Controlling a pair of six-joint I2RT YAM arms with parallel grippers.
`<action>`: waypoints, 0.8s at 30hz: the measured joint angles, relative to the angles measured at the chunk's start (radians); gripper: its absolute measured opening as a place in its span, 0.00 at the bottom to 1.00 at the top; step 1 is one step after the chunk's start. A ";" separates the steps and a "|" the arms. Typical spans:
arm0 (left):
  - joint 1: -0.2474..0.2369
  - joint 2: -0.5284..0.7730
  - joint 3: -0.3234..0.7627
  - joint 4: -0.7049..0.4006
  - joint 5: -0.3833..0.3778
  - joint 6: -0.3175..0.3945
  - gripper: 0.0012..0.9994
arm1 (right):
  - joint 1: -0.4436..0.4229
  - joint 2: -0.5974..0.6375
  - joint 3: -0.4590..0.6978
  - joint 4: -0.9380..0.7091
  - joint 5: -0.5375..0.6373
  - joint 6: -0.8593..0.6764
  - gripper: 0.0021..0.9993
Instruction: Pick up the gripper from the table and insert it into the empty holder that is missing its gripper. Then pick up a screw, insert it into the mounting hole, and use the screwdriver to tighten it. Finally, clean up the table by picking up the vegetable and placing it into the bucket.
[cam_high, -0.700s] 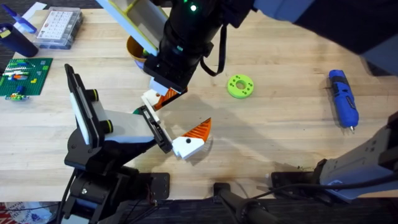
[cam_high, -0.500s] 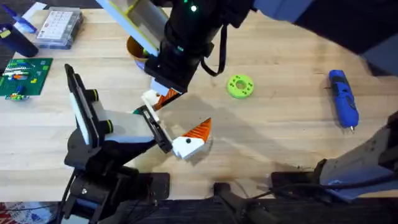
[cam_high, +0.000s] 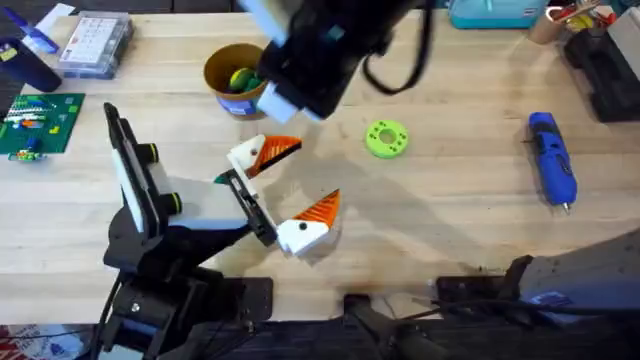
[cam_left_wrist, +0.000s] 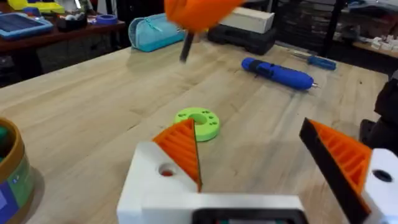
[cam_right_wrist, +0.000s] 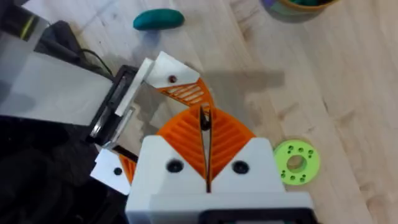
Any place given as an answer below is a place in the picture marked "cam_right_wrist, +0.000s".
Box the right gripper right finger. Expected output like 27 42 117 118
208 106 286 194

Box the left wrist plate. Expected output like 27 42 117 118
0 0 50 63

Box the black camera cable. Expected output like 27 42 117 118
77 48 114 77

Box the green disc with holes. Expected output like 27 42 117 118
273 139 321 187

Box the orange ribbed wedge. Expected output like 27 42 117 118
157 77 216 111

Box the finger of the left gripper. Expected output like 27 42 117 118
144 51 200 90
90 144 139 196

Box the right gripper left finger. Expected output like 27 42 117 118
126 105 208 202

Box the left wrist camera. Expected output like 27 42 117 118
33 20 83 65

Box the teal toy vegetable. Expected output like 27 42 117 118
132 8 186 32

